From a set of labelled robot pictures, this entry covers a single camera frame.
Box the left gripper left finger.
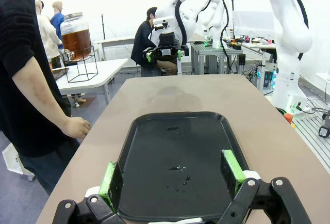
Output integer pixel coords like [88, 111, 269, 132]
[53, 161, 124, 224]

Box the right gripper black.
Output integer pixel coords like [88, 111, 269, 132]
[143, 33, 190, 62]

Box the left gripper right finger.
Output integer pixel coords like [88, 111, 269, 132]
[218, 149, 312, 224]

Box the person's right forearm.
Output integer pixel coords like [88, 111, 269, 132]
[12, 55, 72, 137]

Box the person's right hand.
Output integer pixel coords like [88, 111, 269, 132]
[63, 117, 91, 140]

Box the seated man with black cap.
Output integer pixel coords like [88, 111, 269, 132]
[130, 6, 178, 76]

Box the long white table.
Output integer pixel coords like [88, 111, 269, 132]
[92, 36, 137, 62]

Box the black plastic tray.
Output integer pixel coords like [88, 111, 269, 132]
[114, 111, 251, 222]

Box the white rounded table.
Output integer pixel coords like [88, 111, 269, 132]
[55, 58, 129, 106]

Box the glass dispenser jar with tea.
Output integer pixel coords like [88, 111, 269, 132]
[60, 12, 93, 62]

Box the white cluttered workbench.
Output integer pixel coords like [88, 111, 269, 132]
[224, 37, 278, 54]

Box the white panel screen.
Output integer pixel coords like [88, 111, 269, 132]
[232, 10, 274, 39]

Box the white floor stand base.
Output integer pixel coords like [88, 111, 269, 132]
[2, 141, 36, 182]

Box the computer with lit fans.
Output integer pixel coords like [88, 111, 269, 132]
[256, 70, 278, 89]

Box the black handheld control device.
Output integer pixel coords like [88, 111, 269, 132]
[318, 113, 330, 139]

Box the wooden board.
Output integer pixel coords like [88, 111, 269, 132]
[51, 66, 71, 81]

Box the person in black shirt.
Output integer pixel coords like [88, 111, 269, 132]
[0, 0, 80, 196]

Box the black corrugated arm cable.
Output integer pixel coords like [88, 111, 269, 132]
[174, 0, 310, 52]

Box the aluminium frame table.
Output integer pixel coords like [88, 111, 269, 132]
[190, 42, 244, 76]

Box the black wire stand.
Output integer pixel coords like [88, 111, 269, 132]
[65, 44, 99, 84]

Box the slotted aluminium base plate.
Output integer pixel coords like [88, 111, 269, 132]
[293, 110, 330, 169]

